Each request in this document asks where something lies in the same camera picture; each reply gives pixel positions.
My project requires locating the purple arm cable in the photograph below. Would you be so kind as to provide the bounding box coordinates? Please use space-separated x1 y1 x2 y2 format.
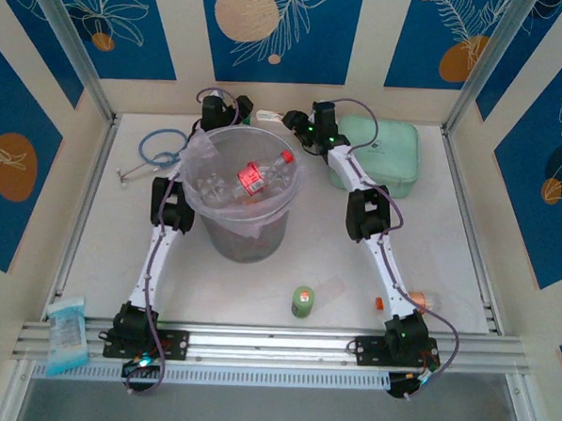
122 83 244 400
320 96 474 405

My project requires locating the white box blue print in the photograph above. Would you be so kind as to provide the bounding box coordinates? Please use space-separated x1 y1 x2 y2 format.
254 107 287 126

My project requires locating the blue white wipes packet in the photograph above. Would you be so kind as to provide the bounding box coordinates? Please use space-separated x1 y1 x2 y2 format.
43 295 92 379

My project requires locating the aluminium side rail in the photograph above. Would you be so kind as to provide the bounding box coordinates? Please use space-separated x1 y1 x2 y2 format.
49 111 122 309
432 128 512 335

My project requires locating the small green can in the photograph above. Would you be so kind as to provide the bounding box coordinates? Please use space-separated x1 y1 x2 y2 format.
290 284 316 320

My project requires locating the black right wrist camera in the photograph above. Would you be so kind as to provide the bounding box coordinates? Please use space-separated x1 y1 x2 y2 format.
312 101 339 132

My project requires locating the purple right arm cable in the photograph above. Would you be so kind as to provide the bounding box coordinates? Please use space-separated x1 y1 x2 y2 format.
320 96 474 405

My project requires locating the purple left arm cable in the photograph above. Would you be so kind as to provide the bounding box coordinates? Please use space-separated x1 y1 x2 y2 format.
122 83 244 400

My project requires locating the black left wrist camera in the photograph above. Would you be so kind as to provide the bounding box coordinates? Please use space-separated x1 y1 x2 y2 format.
201 94 228 117

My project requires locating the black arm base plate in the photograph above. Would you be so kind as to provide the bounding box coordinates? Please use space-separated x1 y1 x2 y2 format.
355 334 441 370
102 324 191 364

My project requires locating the grey metal mesh bin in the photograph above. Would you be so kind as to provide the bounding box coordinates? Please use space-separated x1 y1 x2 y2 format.
179 122 311 268

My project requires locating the blue stethoscope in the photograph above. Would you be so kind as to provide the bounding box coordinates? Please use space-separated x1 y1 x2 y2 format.
115 125 190 190

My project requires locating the white slotted cable duct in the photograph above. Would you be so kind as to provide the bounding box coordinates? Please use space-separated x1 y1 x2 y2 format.
30 351 393 397

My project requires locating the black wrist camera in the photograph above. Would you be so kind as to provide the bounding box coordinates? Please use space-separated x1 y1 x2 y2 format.
312 101 339 132
201 94 228 117

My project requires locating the aluminium front rail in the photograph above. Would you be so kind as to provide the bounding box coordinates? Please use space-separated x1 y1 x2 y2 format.
11 310 533 388

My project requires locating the clear plastic bin liner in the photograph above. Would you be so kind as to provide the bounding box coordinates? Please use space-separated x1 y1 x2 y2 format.
174 122 311 244

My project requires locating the aluminium frame post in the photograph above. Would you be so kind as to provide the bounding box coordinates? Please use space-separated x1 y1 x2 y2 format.
19 0 123 122
442 0 541 139

